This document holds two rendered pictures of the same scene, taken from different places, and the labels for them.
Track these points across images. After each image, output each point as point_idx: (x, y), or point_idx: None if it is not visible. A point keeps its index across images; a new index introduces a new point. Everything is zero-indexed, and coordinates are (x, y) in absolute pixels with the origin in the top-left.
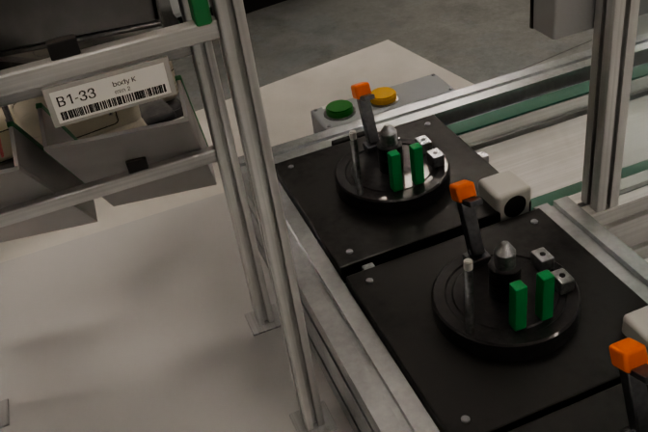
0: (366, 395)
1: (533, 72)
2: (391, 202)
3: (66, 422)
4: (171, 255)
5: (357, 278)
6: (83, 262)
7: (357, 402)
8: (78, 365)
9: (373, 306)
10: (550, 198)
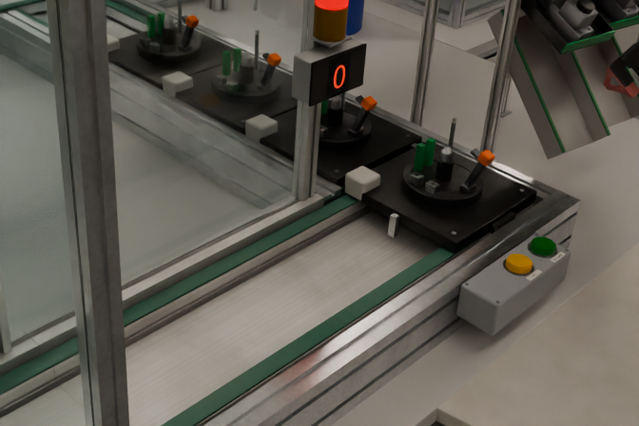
0: (376, 106)
1: (400, 313)
2: None
3: (527, 143)
4: (584, 217)
5: (415, 136)
6: (635, 205)
7: None
8: (553, 161)
9: (396, 126)
10: (336, 206)
